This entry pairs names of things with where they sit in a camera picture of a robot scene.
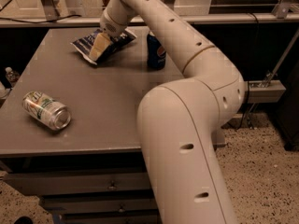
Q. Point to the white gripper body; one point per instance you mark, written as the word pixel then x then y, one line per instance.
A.
pixel 111 28

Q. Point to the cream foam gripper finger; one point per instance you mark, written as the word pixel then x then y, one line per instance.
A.
pixel 100 44

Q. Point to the blue chip bag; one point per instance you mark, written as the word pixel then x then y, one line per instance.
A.
pixel 84 45

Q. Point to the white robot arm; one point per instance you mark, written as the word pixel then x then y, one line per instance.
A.
pixel 177 121

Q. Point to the blue Pepsi can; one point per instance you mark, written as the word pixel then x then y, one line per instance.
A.
pixel 156 52

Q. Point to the green and white soda can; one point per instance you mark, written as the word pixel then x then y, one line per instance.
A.
pixel 46 110

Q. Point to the grey drawer cabinet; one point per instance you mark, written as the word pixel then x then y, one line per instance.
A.
pixel 102 134

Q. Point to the clear plastic water bottle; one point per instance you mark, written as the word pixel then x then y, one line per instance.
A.
pixel 12 76

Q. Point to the top grey drawer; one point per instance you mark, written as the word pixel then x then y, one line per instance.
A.
pixel 60 183

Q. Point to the grey drawer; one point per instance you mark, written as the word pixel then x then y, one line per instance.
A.
pixel 60 183
pixel 113 218
pixel 89 205

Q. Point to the middle grey drawer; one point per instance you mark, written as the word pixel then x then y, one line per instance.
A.
pixel 89 205

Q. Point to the bottom grey drawer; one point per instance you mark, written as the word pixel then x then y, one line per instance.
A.
pixel 113 218

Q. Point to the aluminium frame rail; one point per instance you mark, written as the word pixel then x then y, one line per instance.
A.
pixel 75 21

